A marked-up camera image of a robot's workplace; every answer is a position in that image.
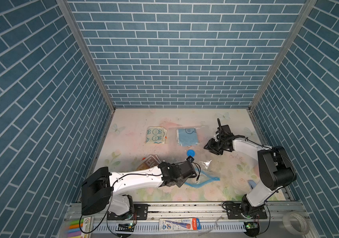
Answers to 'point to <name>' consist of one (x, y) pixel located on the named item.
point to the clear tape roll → (296, 222)
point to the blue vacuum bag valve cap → (191, 152)
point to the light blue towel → (188, 137)
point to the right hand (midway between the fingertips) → (207, 148)
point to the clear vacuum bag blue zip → (203, 163)
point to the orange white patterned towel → (150, 161)
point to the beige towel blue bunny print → (156, 135)
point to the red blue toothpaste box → (179, 224)
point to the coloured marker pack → (74, 222)
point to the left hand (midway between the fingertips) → (183, 176)
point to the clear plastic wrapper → (203, 231)
